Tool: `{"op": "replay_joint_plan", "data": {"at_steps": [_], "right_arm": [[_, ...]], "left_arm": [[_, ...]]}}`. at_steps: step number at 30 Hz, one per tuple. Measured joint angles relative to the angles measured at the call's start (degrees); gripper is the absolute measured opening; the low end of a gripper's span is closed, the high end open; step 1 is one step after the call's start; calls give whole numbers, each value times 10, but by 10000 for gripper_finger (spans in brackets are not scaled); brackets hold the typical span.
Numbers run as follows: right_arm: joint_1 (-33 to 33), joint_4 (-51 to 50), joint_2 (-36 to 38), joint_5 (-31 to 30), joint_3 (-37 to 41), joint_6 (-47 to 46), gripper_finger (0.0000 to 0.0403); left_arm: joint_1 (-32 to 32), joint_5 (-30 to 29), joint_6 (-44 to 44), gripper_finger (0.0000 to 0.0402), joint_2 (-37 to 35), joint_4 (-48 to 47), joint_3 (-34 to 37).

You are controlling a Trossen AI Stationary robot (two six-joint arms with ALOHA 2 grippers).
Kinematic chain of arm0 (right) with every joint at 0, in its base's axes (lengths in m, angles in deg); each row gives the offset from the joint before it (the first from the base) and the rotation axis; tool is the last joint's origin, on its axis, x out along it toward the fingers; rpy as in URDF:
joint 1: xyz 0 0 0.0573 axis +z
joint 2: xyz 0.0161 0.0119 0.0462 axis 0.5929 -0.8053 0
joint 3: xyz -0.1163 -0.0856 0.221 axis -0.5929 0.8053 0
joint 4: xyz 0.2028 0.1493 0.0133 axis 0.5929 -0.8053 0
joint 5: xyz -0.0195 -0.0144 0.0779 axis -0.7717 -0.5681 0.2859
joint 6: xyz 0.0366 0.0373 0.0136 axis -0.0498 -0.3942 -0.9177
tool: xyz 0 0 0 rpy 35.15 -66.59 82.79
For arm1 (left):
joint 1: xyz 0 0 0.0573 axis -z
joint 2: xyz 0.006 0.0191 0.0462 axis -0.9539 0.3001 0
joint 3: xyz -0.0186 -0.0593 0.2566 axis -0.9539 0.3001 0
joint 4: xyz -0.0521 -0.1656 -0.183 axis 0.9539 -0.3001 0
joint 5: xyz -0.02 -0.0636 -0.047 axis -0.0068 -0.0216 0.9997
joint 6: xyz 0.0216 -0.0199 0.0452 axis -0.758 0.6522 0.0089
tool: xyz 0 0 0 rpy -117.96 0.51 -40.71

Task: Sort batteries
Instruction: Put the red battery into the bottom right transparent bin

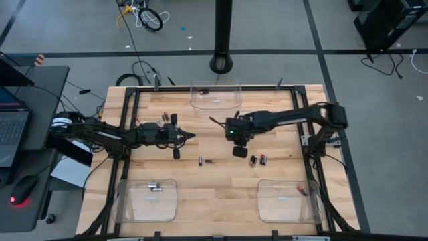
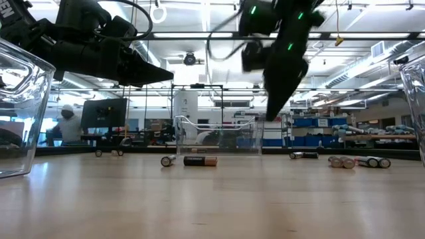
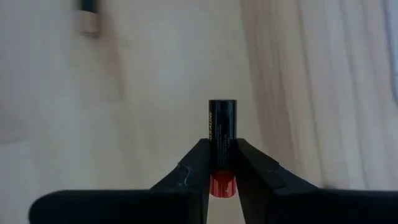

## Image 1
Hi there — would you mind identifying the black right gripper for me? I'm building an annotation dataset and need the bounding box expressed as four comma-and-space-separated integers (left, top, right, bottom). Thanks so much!
209, 111, 257, 159

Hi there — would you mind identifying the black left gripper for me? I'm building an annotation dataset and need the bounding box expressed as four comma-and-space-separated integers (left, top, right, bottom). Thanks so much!
139, 113, 197, 160

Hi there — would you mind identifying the clear plastic bin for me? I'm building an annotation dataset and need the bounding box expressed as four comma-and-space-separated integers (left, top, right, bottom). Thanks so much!
112, 178, 179, 224
189, 78, 243, 112
256, 178, 324, 225

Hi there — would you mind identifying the black crossbar with light strips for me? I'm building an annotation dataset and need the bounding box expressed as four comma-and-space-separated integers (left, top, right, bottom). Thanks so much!
49, 233, 428, 241

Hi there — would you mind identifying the black box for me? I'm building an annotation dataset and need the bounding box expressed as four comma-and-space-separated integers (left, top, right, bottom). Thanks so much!
49, 137, 94, 167

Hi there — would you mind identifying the light grey panel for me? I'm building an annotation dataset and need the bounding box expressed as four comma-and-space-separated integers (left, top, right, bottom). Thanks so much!
49, 139, 93, 190

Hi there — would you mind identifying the black desk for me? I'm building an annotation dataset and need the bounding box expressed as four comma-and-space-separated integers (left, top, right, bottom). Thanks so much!
0, 65, 70, 234

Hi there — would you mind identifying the black computer mouse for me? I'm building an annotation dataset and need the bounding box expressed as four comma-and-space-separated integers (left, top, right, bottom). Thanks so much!
9, 174, 39, 206

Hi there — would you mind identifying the grey laptop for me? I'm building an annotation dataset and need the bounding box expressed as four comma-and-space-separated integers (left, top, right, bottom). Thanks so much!
0, 86, 33, 168

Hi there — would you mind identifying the black laptop screen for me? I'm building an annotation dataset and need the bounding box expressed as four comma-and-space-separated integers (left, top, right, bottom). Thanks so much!
0, 50, 35, 88

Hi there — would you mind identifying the black computer tower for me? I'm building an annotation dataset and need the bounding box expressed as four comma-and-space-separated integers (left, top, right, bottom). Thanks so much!
353, 0, 428, 53

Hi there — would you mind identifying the black aluminium table frame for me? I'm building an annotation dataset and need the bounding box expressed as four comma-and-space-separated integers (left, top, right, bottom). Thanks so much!
82, 85, 358, 240

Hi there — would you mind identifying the black floor cable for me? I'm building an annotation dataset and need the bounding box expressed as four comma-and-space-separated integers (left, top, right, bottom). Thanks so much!
131, 60, 162, 84
360, 52, 405, 80

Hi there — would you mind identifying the thick black hose coil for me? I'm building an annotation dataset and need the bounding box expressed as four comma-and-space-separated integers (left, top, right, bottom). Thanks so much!
115, 72, 145, 87

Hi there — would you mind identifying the long black cable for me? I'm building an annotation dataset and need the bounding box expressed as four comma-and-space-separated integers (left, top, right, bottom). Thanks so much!
115, 0, 150, 84

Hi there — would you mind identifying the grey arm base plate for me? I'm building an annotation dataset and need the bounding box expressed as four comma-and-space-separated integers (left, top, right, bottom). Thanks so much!
324, 135, 342, 148

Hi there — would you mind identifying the white cable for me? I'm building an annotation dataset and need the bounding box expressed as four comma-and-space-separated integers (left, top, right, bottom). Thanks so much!
132, 1, 171, 28
409, 48, 428, 75

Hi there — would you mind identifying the black cable coil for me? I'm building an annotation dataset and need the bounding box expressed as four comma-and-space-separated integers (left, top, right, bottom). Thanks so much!
138, 7, 164, 33

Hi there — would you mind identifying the yellow cable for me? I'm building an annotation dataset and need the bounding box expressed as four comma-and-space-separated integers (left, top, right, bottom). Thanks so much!
115, 5, 134, 29

